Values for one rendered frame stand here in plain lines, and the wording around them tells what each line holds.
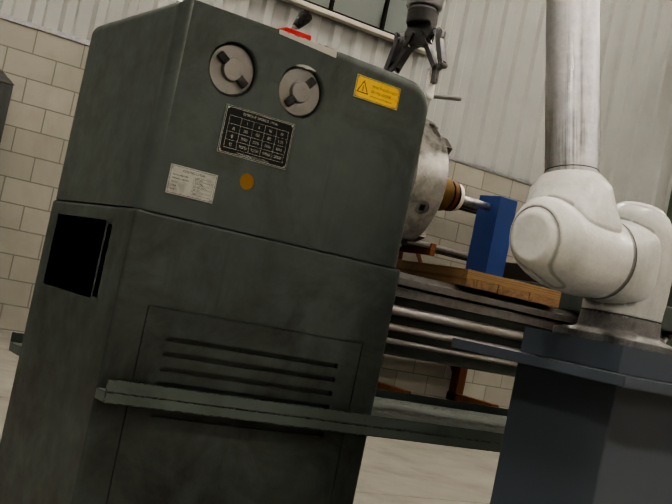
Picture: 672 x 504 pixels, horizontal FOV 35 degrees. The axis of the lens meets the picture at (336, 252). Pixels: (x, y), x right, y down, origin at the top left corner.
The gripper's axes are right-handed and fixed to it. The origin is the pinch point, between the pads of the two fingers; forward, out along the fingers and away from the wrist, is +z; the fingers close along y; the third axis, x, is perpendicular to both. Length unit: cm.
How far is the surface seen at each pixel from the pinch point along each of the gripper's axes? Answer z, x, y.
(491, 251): 33.8, -25.7, -12.2
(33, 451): 94, 69, 26
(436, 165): 20.6, 7.2, -15.5
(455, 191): 22.0, -11.8, -8.6
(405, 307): 53, 7, -13
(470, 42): -297, -674, 450
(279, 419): 80, 44, -14
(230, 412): 80, 54, -11
